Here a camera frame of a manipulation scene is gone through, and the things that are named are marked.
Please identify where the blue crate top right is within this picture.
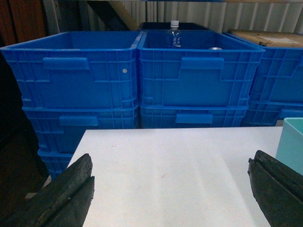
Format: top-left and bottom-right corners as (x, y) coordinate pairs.
(225, 32), (303, 103)

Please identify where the silver metal can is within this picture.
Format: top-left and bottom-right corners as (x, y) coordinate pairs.
(209, 47), (222, 50)

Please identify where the blue crate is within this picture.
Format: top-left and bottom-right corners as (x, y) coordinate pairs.
(23, 106), (139, 154)
(137, 30), (264, 107)
(225, 32), (303, 103)
(241, 101), (303, 127)
(140, 105), (248, 129)
(0, 31), (142, 109)

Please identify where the blue crate bottom right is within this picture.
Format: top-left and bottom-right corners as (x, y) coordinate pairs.
(241, 101), (303, 127)

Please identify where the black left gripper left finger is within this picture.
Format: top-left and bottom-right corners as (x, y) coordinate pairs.
(0, 154), (95, 227)

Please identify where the blue crate bottom middle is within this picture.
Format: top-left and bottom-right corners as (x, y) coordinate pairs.
(140, 105), (248, 129)

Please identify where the clear water bottle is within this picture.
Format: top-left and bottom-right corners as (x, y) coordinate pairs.
(166, 20), (182, 48)

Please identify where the blue crate top left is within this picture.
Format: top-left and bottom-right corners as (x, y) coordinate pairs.
(0, 31), (142, 109)

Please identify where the teal plastic tray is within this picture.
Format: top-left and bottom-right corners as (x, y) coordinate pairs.
(276, 118), (303, 175)

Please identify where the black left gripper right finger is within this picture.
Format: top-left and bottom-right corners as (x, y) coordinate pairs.
(248, 150), (303, 227)

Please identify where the brown cardboard sheet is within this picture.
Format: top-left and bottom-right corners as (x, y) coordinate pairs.
(228, 29), (303, 48)

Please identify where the blue crate top middle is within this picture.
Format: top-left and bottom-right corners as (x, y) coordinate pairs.
(137, 30), (264, 107)

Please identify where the blue crate bottom left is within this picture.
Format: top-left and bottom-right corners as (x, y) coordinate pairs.
(23, 106), (139, 154)

